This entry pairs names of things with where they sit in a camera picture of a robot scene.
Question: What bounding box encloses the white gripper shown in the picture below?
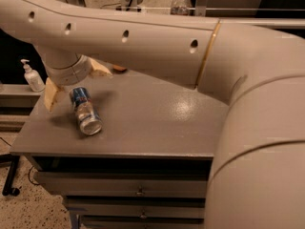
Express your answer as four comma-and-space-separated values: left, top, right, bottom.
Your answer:
44, 55, 112, 113

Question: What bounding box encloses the red bull can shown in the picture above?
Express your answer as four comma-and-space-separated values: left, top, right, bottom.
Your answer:
70, 87, 102, 135

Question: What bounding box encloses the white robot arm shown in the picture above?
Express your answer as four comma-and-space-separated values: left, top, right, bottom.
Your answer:
0, 0, 305, 229

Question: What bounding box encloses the white pump dispenser bottle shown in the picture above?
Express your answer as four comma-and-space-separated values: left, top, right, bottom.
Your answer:
21, 59, 45, 93

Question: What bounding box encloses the orange fruit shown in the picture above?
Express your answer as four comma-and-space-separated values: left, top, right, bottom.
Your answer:
112, 65, 127, 72

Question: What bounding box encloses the black stand leg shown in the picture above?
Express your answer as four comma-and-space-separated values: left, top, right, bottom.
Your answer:
0, 154, 20, 197

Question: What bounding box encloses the grey drawer cabinet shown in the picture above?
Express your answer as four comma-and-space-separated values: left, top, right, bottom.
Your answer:
11, 71, 228, 229

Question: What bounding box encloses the clear plastic water bottle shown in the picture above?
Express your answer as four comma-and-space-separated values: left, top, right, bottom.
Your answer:
170, 0, 189, 15

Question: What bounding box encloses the grey metal railing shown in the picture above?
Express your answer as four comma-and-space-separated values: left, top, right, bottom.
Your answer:
72, 0, 305, 30

